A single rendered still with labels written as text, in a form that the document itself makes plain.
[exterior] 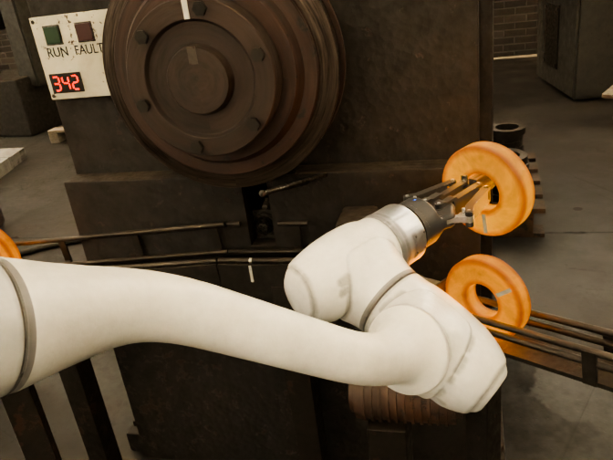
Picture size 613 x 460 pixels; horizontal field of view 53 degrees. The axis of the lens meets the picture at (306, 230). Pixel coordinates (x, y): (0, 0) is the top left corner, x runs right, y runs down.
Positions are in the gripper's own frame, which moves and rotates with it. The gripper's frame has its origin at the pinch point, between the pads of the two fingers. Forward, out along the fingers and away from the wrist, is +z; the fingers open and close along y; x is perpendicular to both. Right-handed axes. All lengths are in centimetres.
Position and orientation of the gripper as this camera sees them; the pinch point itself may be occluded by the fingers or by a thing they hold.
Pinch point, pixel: (485, 180)
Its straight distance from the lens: 104.1
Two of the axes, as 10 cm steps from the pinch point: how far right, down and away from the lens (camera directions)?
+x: -1.6, -8.9, -4.3
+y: 6.6, 2.3, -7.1
